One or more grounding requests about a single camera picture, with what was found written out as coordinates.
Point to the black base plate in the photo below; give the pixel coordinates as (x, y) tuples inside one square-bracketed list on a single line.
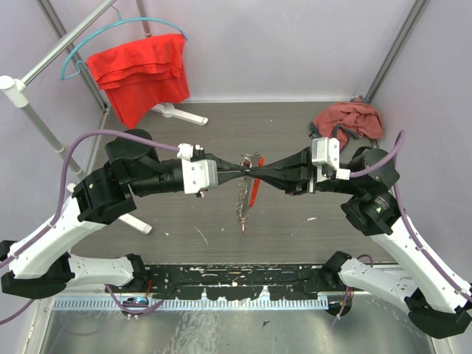
[(239, 282)]

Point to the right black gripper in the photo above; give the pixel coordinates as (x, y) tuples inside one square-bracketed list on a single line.
[(296, 173)]

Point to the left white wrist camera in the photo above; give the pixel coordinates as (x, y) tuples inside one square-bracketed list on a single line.
[(199, 173)]

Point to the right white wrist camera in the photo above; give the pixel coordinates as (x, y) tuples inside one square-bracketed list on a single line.
[(325, 157)]

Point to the pink shirt grey trim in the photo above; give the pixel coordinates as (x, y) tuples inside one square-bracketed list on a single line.
[(348, 120)]

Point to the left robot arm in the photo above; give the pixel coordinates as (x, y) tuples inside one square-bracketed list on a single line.
[(42, 265)]

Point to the red cloth on hanger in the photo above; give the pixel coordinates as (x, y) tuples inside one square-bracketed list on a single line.
[(139, 75)]

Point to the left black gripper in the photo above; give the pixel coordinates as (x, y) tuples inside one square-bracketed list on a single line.
[(223, 166)]

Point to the metal key organizer red handle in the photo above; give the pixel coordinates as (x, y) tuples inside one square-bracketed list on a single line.
[(246, 189)]

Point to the teal clothes hanger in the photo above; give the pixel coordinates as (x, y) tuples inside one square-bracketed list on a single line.
[(86, 31)]

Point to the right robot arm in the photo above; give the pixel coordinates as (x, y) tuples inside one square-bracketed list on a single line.
[(436, 300)]

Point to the white cable duct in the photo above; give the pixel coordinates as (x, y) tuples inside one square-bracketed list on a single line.
[(263, 303)]

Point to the white clothes rack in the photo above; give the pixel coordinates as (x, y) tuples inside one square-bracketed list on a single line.
[(30, 168)]

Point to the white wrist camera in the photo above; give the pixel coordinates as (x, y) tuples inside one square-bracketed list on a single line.
[(325, 157), (199, 173)]

